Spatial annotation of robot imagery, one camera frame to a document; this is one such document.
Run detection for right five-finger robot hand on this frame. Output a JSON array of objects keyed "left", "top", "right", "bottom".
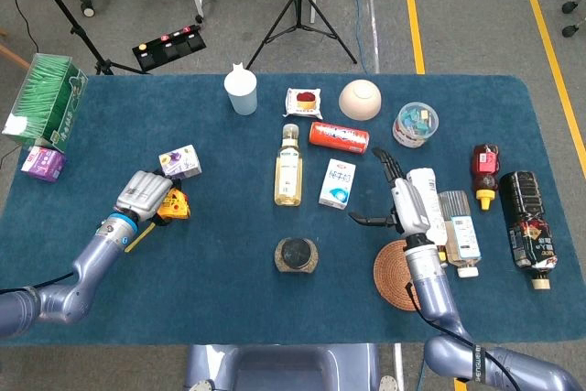
[{"left": 348, "top": 147, "right": 434, "bottom": 239}]

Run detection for left five-finger robot hand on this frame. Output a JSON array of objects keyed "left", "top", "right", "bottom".
[{"left": 114, "top": 169, "right": 187, "bottom": 227}]

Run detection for yellow tape measure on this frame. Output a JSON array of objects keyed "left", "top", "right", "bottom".
[{"left": 124, "top": 187, "right": 192, "bottom": 254}]

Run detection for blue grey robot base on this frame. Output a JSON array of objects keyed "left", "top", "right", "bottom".
[{"left": 182, "top": 343, "right": 407, "bottom": 391}]

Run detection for white bottle yellow cap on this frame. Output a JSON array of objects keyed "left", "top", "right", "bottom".
[{"left": 406, "top": 168, "right": 449, "bottom": 268}]

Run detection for purple white small carton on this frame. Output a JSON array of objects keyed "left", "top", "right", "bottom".
[{"left": 157, "top": 144, "right": 203, "bottom": 180}]

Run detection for clear bottle white cap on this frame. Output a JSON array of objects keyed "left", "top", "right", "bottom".
[{"left": 437, "top": 190, "right": 483, "bottom": 278}]

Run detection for round woven coaster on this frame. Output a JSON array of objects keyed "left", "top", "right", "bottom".
[{"left": 373, "top": 239, "right": 443, "bottom": 312}]

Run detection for white blue milk carton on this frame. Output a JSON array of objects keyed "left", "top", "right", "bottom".
[{"left": 318, "top": 157, "right": 357, "bottom": 211}]

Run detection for clear tub of clips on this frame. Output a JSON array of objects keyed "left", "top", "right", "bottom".
[{"left": 392, "top": 102, "right": 440, "bottom": 149}]

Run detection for dark red squeeze bottle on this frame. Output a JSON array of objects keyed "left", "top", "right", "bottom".
[{"left": 472, "top": 143, "right": 501, "bottom": 212}]

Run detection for orange red drink can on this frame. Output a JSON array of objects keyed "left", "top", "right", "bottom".
[{"left": 308, "top": 121, "right": 371, "bottom": 155}]

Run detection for purple tissue pack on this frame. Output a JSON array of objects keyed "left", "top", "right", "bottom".
[{"left": 20, "top": 145, "right": 68, "bottom": 183}]

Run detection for large black drink bottle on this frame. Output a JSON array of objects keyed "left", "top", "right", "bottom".
[{"left": 498, "top": 170, "right": 560, "bottom": 291}]

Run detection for blue table cloth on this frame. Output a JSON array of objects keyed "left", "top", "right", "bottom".
[{"left": 0, "top": 72, "right": 586, "bottom": 346}]

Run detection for beige bowl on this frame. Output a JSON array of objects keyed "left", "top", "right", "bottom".
[{"left": 338, "top": 79, "right": 383, "bottom": 122}]

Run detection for seed jar black lid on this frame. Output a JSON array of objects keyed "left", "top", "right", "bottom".
[{"left": 274, "top": 236, "right": 320, "bottom": 274}]

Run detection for clear bottle yellow liquid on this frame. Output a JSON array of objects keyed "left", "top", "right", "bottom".
[{"left": 273, "top": 123, "right": 304, "bottom": 208}]

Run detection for green tea bag box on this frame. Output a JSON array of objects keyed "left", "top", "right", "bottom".
[{"left": 1, "top": 52, "right": 89, "bottom": 154}]

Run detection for light blue cup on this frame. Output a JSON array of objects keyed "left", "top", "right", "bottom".
[{"left": 223, "top": 62, "right": 258, "bottom": 116}]

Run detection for black foot pedal box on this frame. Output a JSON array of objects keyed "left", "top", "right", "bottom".
[{"left": 132, "top": 24, "right": 207, "bottom": 72}]

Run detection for packaged small cake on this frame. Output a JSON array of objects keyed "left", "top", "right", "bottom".
[{"left": 282, "top": 87, "right": 324, "bottom": 121}]

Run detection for black slanted light stand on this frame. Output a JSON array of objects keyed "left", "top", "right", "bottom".
[{"left": 17, "top": 0, "right": 150, "bottom": 76}]

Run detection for black chair casters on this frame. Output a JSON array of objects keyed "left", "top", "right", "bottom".
[{"left": 561, "top": 0, "right": 586, "bottom": 38}]

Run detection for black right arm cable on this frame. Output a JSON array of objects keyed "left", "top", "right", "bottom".
[{"left": 405, "top": 281, "right": 509, "bottom": 391}]

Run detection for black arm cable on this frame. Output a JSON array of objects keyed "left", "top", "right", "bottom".
[
  {"left": 405, "top": 281, "right": 509, "bottom": 391},
  {"left": 0, "top": 271, "right": 77, "bottom": 296}
]

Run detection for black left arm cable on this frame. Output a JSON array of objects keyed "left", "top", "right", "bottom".
[{"left": 0, "top": 271, "right": 77, "bottom": 296}]

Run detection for blue floor cable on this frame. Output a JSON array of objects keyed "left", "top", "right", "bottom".
[{"left": 331, "top": 0, "right": 370, "bottom": 75}]

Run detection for black floor cable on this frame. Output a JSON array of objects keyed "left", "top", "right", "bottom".
[{"left": 0, "top": 0, "right": 40, "bottom": 53}]

